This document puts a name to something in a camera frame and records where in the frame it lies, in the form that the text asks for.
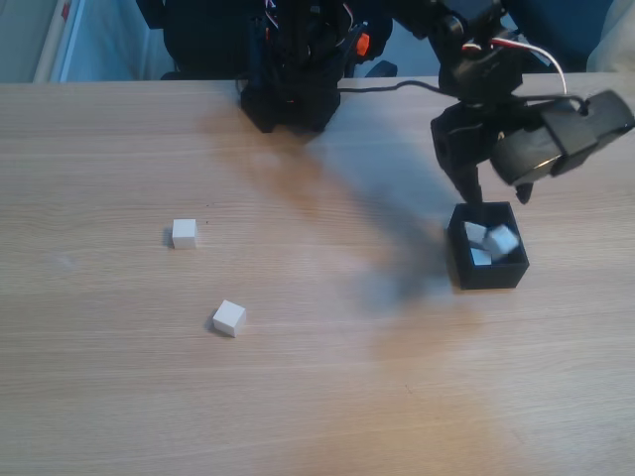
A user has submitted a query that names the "black cable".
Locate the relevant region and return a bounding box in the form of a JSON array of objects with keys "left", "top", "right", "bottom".
[{"left": 338, "top": 80, "right": 445, "bottom": 96}]

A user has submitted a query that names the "dark office chair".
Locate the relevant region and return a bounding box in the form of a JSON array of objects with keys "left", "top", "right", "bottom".
[{"left": 505, "top": 0, "right": 612, "bottom": 70}]

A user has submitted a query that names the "black oval camera box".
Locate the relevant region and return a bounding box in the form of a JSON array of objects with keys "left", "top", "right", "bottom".
[{"left": 490, "top": 90, "right": 635, "bottom": 188}]

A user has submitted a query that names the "white and red wire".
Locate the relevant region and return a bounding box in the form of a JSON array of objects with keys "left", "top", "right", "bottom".
[{"left": 460, "top": 39, "right": 569, "bottom": 96}]

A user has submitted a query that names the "black open box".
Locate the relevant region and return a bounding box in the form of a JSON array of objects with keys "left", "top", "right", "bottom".
[{"left": 445, "top": 200, "right": 531, "bottom": 292}]

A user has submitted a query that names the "white panel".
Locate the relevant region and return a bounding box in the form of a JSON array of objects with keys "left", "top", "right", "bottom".
[{"left": 32, "top": 0, "right": 88, "bottom": 83}]

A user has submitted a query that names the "person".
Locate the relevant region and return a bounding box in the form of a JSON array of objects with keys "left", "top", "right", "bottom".
[{"left": 586, "top": 0, "right": 635, "bottom": 75}]

